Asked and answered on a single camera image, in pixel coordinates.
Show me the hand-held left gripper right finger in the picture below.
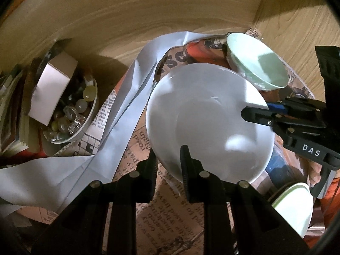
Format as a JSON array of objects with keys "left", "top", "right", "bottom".
[{"left": 180, "top": 145, "right": 310, "bottom": 255}]

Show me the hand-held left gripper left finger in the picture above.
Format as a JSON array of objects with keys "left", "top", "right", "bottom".
[{"left": 32, "top": 149, "right": 160, "bottom": 255}]

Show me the orange packet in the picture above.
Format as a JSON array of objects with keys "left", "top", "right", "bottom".
[{"left": 186, "top": 41, "right": 229, "bottom": 64}]

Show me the pile of printed papers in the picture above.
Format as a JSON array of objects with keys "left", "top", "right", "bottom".
[{"left": 0, "top": 64, "right": 32, "bottom": 154}]

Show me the person's right hand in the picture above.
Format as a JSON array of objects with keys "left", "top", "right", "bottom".
[{"left": 307, "top": 159, "right": 323, "bottom": 186}]

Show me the long white paper strip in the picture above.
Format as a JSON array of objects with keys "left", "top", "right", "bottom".
[{"left": 0, "top": 31, "right": 213, "bottom": 210}]

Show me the pale green bowl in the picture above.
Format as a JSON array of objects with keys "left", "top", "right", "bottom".
[{"left": 226, "top": 33, "right": 289, "bottom": 91}]

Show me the small white cardboard box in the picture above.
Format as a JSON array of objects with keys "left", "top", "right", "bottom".
[{"left": 28, "top": 52, "right": 79, "bottom": 126}]

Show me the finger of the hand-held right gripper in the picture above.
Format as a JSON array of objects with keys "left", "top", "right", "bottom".
[
  {"left": 241, "top": 107, "right": 279, "bottom": 131},
  {"left": 266, "top": 99, "right": 289, "bottom": 115}
]

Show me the white mug with green rim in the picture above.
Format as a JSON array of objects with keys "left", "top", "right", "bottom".
[{"left": 269, "top": 183, "right": 314, "bottom": 238}]

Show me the blue round object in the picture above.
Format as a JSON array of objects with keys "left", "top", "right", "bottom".
[{"left": 266, "top": 143, "right": 293, "bottom": 189}]

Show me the small bowl of beads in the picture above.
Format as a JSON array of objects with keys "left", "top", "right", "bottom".
[{"left": 40, "top": 69, "right": 99, "bottom": 144}]

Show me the brown newspaper-print mat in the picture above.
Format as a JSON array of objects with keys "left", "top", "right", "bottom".
[{"left": 40, "top": 28, "right": 316, "bottom": 255}]

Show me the white bowl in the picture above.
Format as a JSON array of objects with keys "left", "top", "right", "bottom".
[{"left": 146, "top": 64, "right": 275, "bottom": 184}]

